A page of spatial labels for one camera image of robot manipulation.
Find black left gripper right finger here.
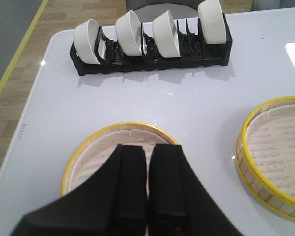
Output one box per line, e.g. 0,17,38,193
148,144,241,236

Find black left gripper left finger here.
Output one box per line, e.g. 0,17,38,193
12,145,147,236

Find bamboo steamer tray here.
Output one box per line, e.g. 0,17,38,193
236,96,295,221
60,121,180,197

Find liner paper in left tray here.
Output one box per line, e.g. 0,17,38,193
69,128,172,192

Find white steamer liner paper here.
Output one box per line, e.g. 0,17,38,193
246,104,295,198

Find black bowl rack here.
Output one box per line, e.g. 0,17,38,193
70,18,233,76

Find white bowl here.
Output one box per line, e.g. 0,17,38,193
198,0,226,44
115,10,142,57
73,19,100,64
152,10,180,58

